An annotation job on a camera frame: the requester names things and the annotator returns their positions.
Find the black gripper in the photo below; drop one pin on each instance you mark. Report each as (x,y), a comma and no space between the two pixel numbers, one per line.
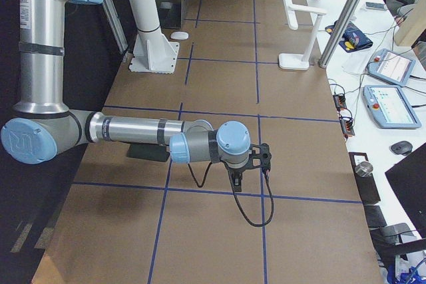
(235,171)

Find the grey laptop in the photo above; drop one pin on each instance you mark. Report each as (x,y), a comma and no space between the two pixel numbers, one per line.
(172,14)

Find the white computer mouse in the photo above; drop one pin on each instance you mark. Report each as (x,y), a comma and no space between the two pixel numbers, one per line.
(179,35)

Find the black mouse pad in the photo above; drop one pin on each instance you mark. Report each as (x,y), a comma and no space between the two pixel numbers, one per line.
(150,152)

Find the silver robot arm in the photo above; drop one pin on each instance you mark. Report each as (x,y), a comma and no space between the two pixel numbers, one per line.
(44,126)

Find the black desk mouse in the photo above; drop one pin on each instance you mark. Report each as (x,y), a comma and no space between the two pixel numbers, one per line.
(403,148)

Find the silver metal cylinder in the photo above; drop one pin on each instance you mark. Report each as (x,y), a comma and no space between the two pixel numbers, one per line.
(363,169)

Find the near teach pendant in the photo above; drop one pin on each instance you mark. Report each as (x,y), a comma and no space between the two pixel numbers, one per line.
(389,107)

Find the teach pendant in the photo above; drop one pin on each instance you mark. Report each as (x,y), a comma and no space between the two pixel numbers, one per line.
(389,107)
(390,67)

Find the blue patterned pouch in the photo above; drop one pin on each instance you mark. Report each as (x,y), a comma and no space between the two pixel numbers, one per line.
(353,39)

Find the far teach pendant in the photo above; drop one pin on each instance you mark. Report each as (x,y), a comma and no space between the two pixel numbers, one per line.
(390,67)

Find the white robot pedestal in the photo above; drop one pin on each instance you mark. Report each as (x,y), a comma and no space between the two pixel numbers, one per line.
(152,51)

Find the aluminium frame post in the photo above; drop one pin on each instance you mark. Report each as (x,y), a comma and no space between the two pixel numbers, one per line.
(342,23)

